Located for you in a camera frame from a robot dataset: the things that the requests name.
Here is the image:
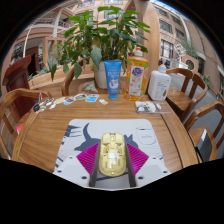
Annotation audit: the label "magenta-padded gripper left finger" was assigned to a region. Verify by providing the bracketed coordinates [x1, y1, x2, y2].
[52, 142, 101, 188]

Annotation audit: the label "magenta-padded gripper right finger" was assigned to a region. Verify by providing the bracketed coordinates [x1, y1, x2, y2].
[125, 142, 172, 188]

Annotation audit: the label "yellow computer mouse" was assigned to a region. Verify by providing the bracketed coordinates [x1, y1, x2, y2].
[98, 132, 128, 178]

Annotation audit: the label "grey cat print mouse pad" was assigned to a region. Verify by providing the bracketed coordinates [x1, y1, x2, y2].
[53, 118, 164, 174]

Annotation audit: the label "wooden armchair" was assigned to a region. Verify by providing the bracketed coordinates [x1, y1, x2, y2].
[60, 64, 101, 98]
[183, 99, 224, 163]
[165, 67, 209, 123]
[0, 87, 54, 160]

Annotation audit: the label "black flat box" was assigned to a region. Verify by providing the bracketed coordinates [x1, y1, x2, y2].
[194, 128, 214, 163]

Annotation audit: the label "clear plastic packet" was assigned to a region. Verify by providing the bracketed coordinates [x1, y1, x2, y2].
[134, 100, 163, 114]

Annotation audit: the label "red and blue sticker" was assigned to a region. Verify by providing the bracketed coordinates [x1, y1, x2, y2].
[63, 96, 76, 106]

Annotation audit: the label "cream sticker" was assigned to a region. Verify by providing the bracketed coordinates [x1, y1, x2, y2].
[53, 96, 67, 105]

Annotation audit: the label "blue-edged picture sticker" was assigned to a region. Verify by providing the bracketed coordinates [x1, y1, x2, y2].
[73, 93, 88, 102]

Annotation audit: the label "blue picture sticker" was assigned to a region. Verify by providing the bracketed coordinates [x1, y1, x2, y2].
[84, 93, 100, 103]

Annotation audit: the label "white pump bottle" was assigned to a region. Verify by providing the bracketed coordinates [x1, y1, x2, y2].
[147, 63, 172, 102]

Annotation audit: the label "long wooden planter box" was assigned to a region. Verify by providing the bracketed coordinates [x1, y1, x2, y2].
[28, 64, 96, 91]

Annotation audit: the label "orange dish soap bottle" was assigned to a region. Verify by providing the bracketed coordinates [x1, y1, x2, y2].
[124, 46, 150, 102]

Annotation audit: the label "blue squeeze tube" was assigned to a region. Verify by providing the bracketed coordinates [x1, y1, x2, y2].
[103, 59, 123, 101]

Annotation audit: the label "dark red wooden lectern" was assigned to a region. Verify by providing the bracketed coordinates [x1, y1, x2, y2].
[1, 54, 34, 118]

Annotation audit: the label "leafy plant in white pot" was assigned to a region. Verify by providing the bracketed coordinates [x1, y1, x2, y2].
[49, 5, 152, 90]

